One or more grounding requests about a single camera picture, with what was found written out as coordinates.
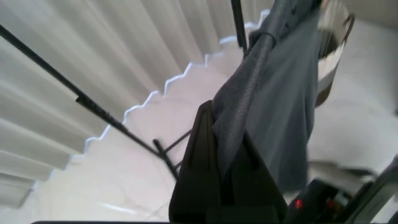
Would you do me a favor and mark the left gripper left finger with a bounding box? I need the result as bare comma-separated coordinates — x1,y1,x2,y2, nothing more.
169,100,223,223

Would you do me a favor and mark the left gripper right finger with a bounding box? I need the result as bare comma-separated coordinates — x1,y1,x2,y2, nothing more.
222,132,287,223

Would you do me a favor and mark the dark grey t-shirt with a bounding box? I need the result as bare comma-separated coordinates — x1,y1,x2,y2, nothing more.
211,0,323,194

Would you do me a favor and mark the black clothes rack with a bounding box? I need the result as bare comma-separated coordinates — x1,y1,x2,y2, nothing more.
0,0,249,182

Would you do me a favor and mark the white laundry basket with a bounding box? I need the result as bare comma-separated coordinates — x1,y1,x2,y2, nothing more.
313,0,356,108

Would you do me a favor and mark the white curtain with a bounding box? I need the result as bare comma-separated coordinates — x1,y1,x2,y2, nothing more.
0,0,275,210

